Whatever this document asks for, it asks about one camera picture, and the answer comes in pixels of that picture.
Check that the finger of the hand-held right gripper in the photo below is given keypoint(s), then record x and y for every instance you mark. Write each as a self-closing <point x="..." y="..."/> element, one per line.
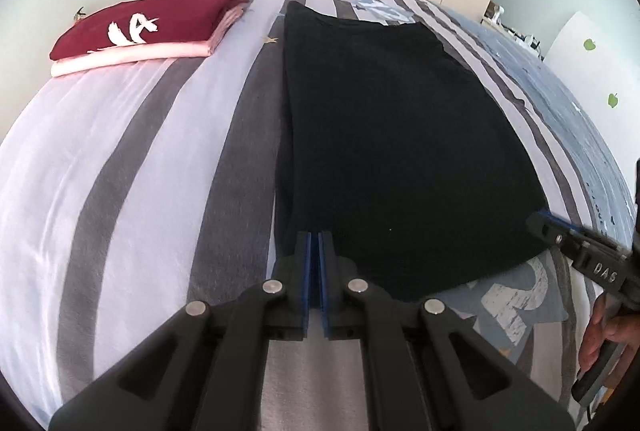
<point x="550" y="233"/>

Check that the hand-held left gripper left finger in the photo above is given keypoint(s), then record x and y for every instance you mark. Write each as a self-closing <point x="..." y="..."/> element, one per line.
<point x="305" y="281"/>

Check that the grey striped bed sheet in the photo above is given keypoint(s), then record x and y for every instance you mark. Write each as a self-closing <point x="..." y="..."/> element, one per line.
<point x="125" y="161"/>

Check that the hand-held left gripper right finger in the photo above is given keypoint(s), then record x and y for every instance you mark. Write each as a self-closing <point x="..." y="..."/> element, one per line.
<point x="326" y="281"/>

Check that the white board with green stickers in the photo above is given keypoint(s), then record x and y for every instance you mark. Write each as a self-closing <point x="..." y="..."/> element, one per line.
<point x="575" y="56"/>

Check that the maroon folded printed shirt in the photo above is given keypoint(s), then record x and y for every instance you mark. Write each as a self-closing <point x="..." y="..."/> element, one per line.
<point x="190" y="11"/>

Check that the person's right hand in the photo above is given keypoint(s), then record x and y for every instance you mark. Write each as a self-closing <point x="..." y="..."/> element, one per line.
<point x="592" y="336"/>

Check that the black t-shirt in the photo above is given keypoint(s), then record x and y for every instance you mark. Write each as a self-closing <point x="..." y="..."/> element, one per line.
<point x="400" y="136"/>

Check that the white clutter pile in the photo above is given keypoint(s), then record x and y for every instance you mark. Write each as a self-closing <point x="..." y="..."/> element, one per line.
<point x="505" y="23"/>

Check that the pink folded garment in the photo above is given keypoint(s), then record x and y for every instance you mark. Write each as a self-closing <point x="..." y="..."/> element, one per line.
<point x="150" y="53"/>

